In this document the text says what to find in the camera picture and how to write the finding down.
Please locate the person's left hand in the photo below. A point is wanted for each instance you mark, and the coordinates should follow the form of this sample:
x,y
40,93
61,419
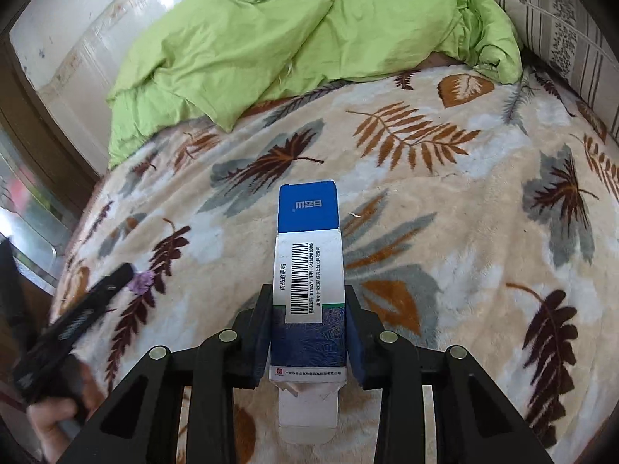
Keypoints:
x,y
46,425

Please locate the leaded glass window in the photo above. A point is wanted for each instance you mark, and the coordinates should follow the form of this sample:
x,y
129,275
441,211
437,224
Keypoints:
x,y
29,222

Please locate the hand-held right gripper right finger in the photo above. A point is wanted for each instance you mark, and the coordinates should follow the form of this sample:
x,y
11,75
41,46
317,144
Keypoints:
x,y
355,353

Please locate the dark wooden window frame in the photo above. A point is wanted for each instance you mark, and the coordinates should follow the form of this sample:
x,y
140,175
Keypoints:
x,y
34,106

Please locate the leaf printed blanket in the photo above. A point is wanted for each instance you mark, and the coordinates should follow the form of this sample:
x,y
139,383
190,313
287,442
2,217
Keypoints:
x,y
435,203

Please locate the blue white medicine box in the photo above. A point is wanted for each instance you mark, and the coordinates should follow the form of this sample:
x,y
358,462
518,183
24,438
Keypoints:
x,y
309,251

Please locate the green quilt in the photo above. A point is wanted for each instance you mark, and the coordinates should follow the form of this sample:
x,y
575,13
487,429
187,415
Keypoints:
x,y
290,48

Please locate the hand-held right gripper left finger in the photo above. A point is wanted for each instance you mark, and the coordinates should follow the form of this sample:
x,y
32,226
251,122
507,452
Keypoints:
x,y
263,343

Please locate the small purple wrapper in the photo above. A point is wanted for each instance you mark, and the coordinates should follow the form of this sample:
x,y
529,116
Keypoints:
x,y
142,282

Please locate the striped floral cushion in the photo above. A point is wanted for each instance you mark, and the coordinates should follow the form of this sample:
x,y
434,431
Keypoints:
x,y
570,34

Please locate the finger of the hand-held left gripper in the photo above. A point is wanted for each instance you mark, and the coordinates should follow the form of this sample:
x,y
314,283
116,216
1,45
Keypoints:
x,y
111,284

